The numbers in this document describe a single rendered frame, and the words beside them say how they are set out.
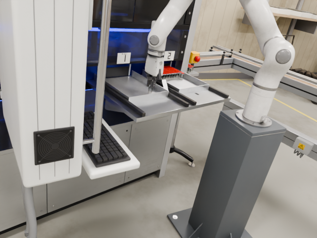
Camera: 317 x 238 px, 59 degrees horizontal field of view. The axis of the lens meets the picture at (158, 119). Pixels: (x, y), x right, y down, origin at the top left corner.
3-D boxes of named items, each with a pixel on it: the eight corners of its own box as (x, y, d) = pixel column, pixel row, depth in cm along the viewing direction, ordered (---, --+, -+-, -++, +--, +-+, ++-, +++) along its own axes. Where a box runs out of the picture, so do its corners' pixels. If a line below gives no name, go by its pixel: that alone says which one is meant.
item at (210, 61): (176, 75, 201) (180, 54, 194) (162, 68, 211) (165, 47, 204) (232, 69, 244) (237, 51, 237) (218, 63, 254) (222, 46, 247)
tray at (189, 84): (141, 74, 178) (142, 69, 176) (171, 71, 194) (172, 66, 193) (178, 95, 156) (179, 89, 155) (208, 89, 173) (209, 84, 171)
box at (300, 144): (291, 147, 215) (296, 137, 211) (294, 146, 218) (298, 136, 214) (306, 155, 207) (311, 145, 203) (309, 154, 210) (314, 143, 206)
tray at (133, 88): (93, 79, 156) (94, 73, 155) (131, 75, 173) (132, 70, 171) (128, 104, 135) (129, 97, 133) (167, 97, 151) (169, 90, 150)
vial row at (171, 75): (158, 80, 173) (159, 72, 171) (179, 77, 184) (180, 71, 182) (160, 81, 171) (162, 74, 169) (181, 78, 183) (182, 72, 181)
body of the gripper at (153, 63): (168, 55, 140) (164, 76, 145) (155, 50, 147) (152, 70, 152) (156, 55, 136) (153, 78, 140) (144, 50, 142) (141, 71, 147)
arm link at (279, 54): (273, 85, 145) (291, 38, 135) (282, 97, 129) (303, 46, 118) (250, 80, 146) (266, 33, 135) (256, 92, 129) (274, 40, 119)
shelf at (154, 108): (85, 83, 154) (85, 80, 153) (176, 73, 198) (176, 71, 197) (136, 122, 124) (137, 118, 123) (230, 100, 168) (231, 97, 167)
